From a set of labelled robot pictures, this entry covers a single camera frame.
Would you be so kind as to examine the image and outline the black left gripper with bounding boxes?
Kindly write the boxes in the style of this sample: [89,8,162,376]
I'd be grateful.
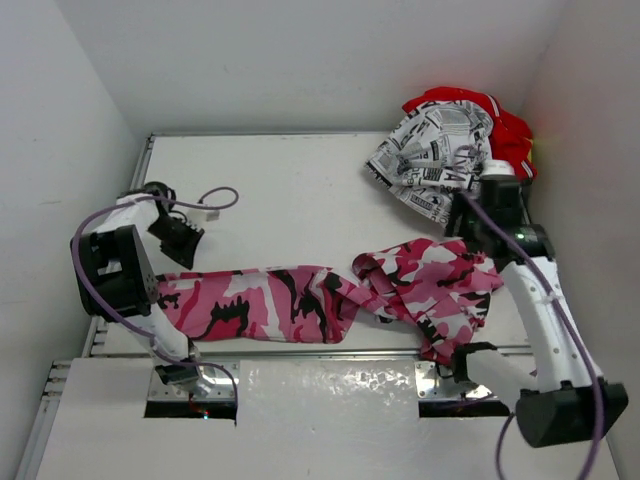
[147,216,204,270]

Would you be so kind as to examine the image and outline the pink camouflage trousers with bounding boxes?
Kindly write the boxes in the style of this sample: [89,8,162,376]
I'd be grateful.
[158,238,504,365]

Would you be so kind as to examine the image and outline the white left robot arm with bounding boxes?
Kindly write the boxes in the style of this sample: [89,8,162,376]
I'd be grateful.
[73,182,204,394]

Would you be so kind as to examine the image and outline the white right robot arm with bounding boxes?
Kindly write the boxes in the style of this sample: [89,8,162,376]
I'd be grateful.
[446,175,629,448]

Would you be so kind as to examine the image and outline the newspaper print white trousers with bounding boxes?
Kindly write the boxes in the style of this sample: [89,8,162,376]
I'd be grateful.
[365,100,494,227]

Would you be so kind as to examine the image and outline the red trousers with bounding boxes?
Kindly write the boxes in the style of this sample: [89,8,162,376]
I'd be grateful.
[402,86,537,183]

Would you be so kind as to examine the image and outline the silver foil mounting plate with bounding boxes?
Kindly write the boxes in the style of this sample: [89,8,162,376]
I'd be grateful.
[145,356,508,420]

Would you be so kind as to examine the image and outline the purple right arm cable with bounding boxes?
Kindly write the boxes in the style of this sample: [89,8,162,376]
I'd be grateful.
[449,144,606,480]

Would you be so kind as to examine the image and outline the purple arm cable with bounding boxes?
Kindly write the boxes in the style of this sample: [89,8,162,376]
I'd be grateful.
[69,186,240,391]
[449,144,606,480]

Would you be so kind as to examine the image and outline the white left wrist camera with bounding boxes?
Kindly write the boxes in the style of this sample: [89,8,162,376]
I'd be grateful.
[186,208,220,228]

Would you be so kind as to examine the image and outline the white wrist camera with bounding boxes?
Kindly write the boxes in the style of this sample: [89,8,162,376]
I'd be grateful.
[186,208,220,228]
[479,159,516,181]

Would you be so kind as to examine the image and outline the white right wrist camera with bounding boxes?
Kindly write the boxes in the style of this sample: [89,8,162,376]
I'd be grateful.
[479,159,516,181]

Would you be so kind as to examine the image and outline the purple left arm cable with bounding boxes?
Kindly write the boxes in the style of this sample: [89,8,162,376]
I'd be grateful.
[69,186,240,391]

